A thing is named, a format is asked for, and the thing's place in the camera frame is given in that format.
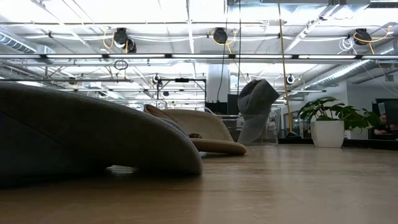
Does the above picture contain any khaki baseball cap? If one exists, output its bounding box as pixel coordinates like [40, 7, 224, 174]
[143, 104, 248, 156]

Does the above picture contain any grey baseball cap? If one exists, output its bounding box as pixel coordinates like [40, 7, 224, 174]
[0, 81, 205, 187]
[237, 78, 280, 146]

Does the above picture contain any white building pillar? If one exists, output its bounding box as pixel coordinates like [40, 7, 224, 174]
[206, 63, 231, 103]

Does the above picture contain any long ceiling light strip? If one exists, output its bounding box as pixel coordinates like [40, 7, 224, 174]
[0, 53, 398, 60]

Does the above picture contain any wide clear plastic bin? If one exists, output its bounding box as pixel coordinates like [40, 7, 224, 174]
[217, 107, 282, 146]

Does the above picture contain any green plant in white pot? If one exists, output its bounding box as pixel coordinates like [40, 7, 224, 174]
[297, 96, 381, 149]

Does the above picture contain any person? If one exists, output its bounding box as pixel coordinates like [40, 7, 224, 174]
[373, 113, 398, 136]

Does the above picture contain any black background rig frame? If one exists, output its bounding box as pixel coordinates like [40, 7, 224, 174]
[157, 77, 208, 108]

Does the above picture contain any black hanging cable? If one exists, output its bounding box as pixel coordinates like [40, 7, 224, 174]
[216, 12, 229, 94]

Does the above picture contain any black ceiling cable reel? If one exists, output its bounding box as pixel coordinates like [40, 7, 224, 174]
[213, 27, 228, 45]
[113, 27, 137, 54]
[354, 27, 373, 46]

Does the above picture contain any yellow cable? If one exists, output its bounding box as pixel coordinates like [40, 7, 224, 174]
[277, 0, 299, 138]

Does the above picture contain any silver ventilation duct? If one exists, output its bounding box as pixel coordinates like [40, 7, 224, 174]
[306, 46, 398, 90]

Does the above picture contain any black aluminium table frame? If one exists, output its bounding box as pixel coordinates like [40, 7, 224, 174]
[278, 138, 398, 151]

